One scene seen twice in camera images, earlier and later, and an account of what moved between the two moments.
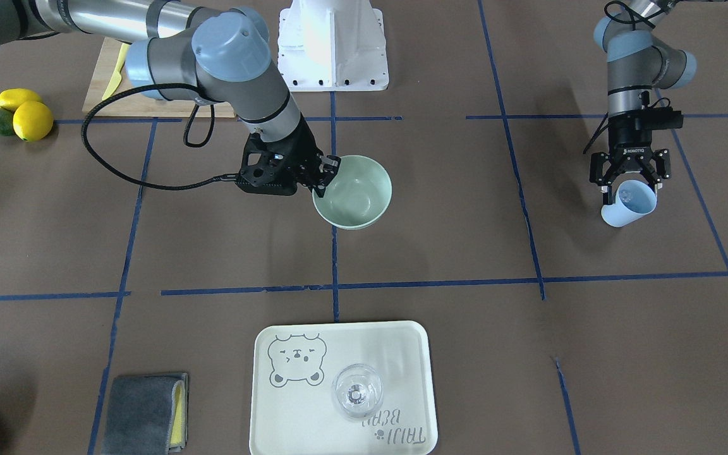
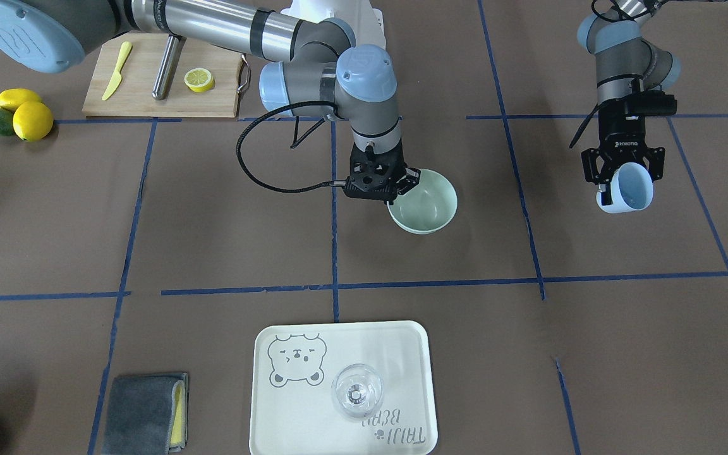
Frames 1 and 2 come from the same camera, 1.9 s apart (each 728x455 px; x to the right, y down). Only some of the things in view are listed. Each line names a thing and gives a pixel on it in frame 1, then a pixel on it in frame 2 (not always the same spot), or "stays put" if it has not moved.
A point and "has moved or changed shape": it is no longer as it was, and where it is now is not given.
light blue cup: (634, 199) has moved or changed shape
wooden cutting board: (136, 103) stays put
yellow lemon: (11, 98) stays put
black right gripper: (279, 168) → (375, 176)
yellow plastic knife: (116, 78) stays put
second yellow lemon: (32, 121) stays put
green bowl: (359, 194) → (428, 207)
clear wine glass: (357, 390) stays put
